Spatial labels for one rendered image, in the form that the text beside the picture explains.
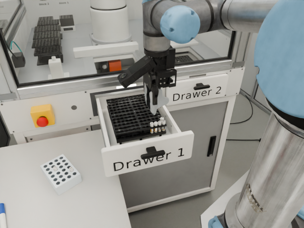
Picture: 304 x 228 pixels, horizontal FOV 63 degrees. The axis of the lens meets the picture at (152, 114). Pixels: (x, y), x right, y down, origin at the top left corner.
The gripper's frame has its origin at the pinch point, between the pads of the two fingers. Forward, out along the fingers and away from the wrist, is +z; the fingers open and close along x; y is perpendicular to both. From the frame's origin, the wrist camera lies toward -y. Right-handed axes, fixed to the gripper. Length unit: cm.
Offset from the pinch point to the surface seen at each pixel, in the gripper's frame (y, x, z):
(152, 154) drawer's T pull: -4.2, -13.9, 6.4
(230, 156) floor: 85, 48, 96
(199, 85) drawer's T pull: 28.7, 17.2, 6.0
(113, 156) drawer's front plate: -15.1, -9.7, 7.4
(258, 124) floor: 135, 74, 96
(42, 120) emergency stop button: -34.6, 18.2, 8.4
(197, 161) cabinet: 37, 23, 60
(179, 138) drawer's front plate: 5.8, -11.1, 5.4
